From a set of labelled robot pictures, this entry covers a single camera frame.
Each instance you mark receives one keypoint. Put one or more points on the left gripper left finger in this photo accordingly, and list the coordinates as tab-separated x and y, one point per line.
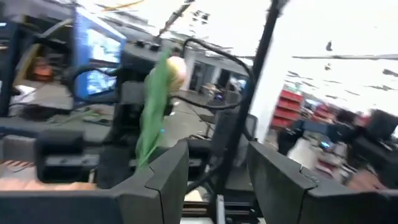
149	199

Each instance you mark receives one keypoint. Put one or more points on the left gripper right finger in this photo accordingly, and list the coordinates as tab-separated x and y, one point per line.
295	199

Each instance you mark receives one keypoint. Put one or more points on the pink artificial tulip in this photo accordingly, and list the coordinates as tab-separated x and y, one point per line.
152	118

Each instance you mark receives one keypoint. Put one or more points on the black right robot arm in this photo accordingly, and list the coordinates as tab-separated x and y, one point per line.
118	161

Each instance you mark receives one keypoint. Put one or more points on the laptop with blue screen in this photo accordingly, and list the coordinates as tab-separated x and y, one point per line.
99	56

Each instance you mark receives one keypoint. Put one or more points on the red storage shelf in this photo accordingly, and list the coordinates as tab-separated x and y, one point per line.
286	109

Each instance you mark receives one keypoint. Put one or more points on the black equipment box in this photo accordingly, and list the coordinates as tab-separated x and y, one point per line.
66	155

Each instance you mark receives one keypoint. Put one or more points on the grey side desk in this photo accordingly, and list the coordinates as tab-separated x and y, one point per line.
18	127

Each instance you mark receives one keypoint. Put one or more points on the black frame post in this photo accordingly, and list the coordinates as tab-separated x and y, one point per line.
251	93

